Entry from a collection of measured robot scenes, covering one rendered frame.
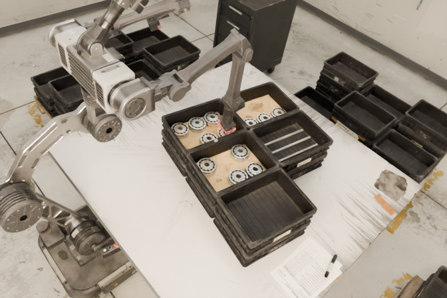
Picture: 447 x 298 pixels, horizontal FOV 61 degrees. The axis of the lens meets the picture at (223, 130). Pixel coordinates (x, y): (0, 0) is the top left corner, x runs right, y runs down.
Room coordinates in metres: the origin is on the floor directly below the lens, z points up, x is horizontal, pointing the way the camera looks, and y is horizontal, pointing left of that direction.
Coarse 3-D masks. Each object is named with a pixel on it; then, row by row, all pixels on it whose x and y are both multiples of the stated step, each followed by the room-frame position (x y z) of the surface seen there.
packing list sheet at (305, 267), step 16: (288, 256) 0.94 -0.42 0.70; (304, 256) 0.96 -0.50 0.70; (320, 256) 0.97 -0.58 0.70; (272, 272) 0.85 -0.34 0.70; (288, 272) 0.86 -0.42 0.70; (304, 272) 0.87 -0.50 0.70; (320, 272) 0.89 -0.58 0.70; (336, 272) 0.90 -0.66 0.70; (288, 288) 0.78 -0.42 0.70; (304, 288) 0.80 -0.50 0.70; (320, 288) 0.81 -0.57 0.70
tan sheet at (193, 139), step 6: (216, 126) 1.63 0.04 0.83; (192, 132) 1.54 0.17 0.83; (204, 132) 1.56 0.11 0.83; (216, 132) 1.58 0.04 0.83; (186, 138) 1.49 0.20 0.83; (192, 138) 1.50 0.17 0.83; (198, 138) 1.51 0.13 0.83; (186, 144) 1.44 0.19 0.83; (192, 144) 1.45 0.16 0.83; (198, 144) 1.46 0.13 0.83
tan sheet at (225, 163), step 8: (224, 152) 1.43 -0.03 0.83; (216, 160) 1.37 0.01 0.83; (224, 160) 1.38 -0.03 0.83; (232, 160) 1.39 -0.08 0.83; (248, 160) 1.41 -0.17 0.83; (256, 160) 1.42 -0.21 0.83; (216, 168) 1.31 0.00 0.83; (224, 168) 1.32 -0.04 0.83; (232, 168) 1.33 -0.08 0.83; (240, 168) 1.34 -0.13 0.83; (264, 168) 1.37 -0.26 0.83; (208, 176) 1.25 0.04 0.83; (216, 176) 1.26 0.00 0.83; (224, 176) 1.27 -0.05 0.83; (216, 184) 1.21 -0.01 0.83; (224, 184) 1.21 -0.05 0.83
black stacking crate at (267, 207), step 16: (272, 176) 1.27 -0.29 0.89; (240, 192) 1.14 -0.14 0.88; (256, 192) 1.20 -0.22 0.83; (272, 192) 1.22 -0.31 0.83; (288, 192) 1.22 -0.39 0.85; (240, 208) 1.09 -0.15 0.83; (256, 208) 1.10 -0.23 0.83; (272, 208) 1.12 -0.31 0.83; (288, 208) 1.13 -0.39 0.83; (304, 208) 1.13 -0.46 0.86; (240, 224) 1.00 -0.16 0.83; (256, 224) 1.01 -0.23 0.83; (272, 224) 1.03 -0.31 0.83; (304, 224) 1.06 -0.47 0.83; (240, 240) 0.90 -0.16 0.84; (256, 240) 0.93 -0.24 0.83; (272, 240) 0.93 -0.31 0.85
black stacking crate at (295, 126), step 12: (288, 120) 1.73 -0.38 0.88; (300, 120) 1.77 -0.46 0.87; (264, 132) 1.62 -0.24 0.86; (276, 132) 1.67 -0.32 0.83; (288, 132) 1.68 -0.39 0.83; (300, 132) 1.70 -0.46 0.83; (312, 132) 1.68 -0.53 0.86; (276, 144) 1.57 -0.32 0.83; (288, 144) 1.58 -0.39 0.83; (300, 144) 1.60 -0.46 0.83; (312, 144) 1.62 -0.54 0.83; (276, 156) 1.47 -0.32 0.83; (312, 156) 1.48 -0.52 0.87; (288, 168) 1.38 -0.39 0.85
